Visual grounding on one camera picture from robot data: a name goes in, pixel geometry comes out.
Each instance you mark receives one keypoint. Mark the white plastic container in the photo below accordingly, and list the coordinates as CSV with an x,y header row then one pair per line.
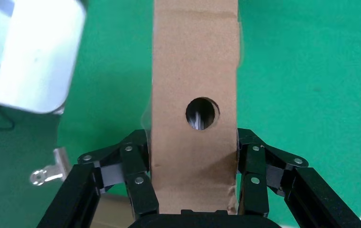
x,y
35,56

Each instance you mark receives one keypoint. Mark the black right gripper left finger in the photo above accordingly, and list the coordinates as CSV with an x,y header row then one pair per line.
x,y
136,163

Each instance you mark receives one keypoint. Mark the green table cloth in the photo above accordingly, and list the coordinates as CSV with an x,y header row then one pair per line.
x,y
309,78

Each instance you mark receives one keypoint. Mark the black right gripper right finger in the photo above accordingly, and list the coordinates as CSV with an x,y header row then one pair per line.
x,y
254,163

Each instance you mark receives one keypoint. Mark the small brown cardboard box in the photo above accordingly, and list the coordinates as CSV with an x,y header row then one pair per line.
x,y
193,63

